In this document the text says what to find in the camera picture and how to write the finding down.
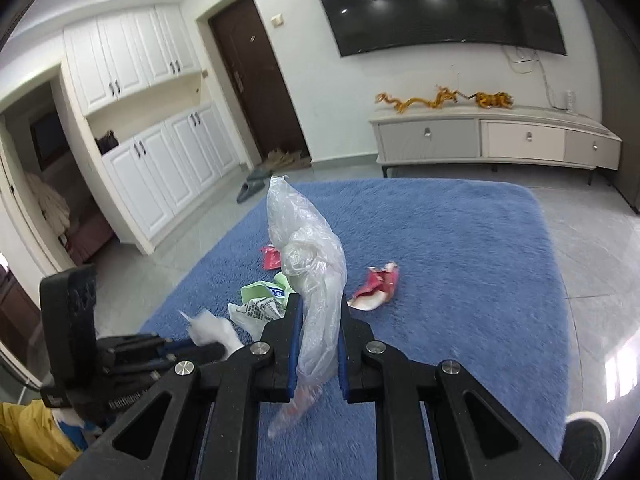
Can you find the white cabinet unit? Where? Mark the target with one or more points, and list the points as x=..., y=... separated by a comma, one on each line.
x=150, y=180

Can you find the white grey television cabinet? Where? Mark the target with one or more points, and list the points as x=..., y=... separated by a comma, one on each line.
x=500, y=142

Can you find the red white wrapper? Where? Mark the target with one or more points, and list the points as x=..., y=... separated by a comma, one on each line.
x=375, y=287

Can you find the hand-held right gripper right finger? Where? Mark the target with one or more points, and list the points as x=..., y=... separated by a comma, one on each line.
x=342, y=360

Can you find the white blue patterned cloth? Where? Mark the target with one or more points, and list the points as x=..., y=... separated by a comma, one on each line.
x=75, y=425

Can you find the white router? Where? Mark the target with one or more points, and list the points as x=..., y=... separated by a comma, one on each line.
x=569, y=100

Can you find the white printed wrapper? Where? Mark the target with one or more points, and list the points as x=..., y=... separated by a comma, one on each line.
x=255, y=315

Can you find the small red wrapper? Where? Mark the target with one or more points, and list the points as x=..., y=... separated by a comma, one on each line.
x=271, y=260

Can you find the dark brown door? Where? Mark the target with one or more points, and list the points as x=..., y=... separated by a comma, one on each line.
x=255, y=85

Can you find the wall switch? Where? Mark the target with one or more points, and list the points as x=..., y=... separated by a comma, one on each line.
x=278, y=19

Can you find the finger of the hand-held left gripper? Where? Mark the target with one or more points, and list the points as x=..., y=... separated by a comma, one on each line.
x=200, y=352
x=145, y=344

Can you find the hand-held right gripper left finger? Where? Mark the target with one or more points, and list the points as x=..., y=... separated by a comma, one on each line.
x=295, y=340

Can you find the clear plastic bag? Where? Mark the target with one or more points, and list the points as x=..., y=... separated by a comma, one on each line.
x=315, y=260

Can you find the orange dragon figurine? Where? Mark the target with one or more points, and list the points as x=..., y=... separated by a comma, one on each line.
x=442, y=97

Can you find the orange tiger figurine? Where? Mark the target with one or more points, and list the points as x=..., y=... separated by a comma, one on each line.
x=492, y=100

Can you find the dark red cloth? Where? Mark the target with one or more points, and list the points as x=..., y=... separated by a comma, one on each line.
x=90, y=240

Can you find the brown cardboard pile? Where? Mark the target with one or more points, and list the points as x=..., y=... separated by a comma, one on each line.
x=285, y=159

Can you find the green wrapper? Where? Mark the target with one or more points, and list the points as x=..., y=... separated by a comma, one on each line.
x=260, y=287

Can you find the black wall television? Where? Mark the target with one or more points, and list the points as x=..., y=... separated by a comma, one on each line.
x=425, y=5

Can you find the black bag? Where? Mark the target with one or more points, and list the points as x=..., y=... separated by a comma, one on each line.
x=107, y=142

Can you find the black white shoe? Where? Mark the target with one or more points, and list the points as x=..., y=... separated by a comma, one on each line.
x=582, y=445

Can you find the yellow cloth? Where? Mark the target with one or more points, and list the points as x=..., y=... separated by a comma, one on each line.
x=30, y=435

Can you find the grey slipper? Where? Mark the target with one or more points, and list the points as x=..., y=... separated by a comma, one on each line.
x=249, y=192
x=259, y=175

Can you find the white tissue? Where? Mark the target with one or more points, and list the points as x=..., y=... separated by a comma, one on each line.
x=212, y=330

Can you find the blue fluffy blanket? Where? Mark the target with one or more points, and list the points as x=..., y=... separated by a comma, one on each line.
x=450, y=260

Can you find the white hanging coat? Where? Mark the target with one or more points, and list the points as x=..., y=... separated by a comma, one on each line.
x=47, y=202

